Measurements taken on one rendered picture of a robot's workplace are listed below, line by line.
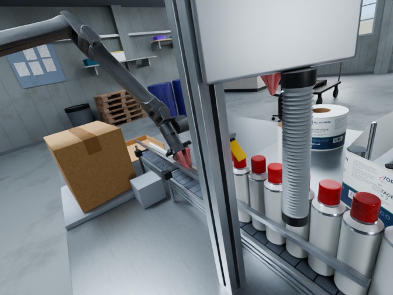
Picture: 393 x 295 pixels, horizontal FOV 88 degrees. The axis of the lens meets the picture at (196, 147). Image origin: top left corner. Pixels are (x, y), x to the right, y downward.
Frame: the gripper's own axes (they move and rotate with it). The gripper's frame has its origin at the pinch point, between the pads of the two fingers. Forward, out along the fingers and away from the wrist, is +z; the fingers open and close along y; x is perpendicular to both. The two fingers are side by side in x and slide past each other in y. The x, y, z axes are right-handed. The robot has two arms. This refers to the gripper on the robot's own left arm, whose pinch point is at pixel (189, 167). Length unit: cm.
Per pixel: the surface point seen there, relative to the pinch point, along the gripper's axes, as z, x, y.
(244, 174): 12.2, -31.0, -2.1
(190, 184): 6.1, 1.6, -2.2
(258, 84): -185, 355, 528
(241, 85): -227, 404, 515
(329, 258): 31, -43, -5
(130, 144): -43, 69, 0
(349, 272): 33, -45, -5
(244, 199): 17.9, -26.0, -2.7
